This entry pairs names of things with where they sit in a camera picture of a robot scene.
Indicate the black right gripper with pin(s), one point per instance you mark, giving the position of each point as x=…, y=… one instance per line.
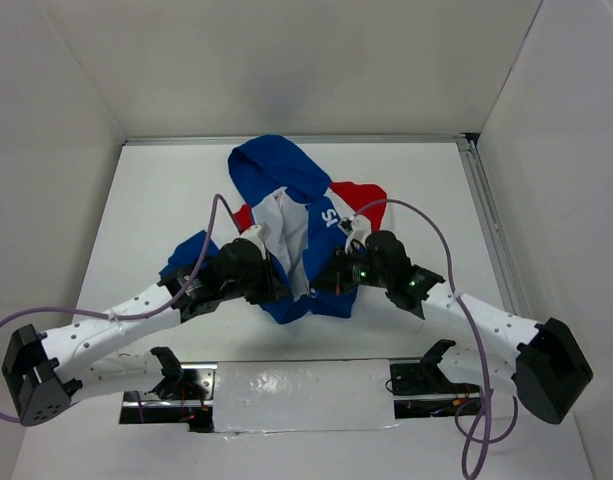
x=335, y=278

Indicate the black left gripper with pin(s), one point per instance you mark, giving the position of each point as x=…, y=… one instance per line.
x=273, y=288

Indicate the blue white red jacket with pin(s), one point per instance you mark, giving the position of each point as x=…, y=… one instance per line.
x=284, y=188

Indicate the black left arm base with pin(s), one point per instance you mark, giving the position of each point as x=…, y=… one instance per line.
x=184, y=395

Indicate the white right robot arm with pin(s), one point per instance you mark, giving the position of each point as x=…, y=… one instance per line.
x=541, y=364

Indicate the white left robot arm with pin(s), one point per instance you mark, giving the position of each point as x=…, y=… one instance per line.
x=49, y=372

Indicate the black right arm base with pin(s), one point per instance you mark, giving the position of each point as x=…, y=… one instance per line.
x=420, y=390

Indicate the white taped panel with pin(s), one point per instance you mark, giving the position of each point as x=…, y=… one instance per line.
x=310, y=396

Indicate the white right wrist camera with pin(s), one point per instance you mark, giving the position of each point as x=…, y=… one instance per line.
x=357, y=228

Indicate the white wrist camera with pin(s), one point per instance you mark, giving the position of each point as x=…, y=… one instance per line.
x=357, y=228
x=256, y=234

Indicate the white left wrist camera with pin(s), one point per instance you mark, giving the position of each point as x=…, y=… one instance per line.
x=256, y=234

